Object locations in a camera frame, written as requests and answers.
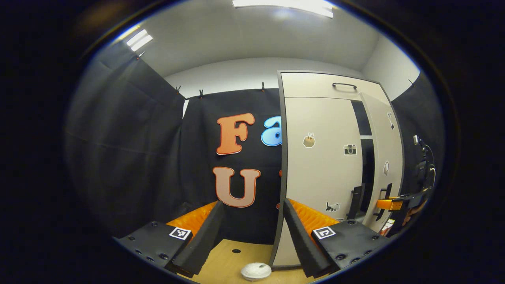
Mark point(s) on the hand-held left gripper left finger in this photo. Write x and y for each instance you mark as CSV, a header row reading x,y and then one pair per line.
x,y
205,240

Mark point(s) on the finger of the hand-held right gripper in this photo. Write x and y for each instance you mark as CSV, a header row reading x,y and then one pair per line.
x,y
388,204

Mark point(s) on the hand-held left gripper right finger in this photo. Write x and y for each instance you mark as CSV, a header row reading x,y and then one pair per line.
x,y
300,240

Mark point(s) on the beige cabinet door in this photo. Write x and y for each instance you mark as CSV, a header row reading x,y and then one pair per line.
x,y
380,130
315,177

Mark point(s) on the beige double-door shoe cabinet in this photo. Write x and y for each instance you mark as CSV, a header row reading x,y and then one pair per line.
x,y
315,85

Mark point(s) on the white lidded paper cup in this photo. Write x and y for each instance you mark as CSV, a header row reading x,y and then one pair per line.
x,y
255,271

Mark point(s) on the black backdrop cloth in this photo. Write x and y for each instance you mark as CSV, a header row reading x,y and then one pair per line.
x,y
130,157

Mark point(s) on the small ceiling light panel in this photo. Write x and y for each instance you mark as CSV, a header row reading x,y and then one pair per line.
x,y
139,39

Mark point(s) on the large ceiling light panel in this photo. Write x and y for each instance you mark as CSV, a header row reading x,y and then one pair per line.
x,y
284,4

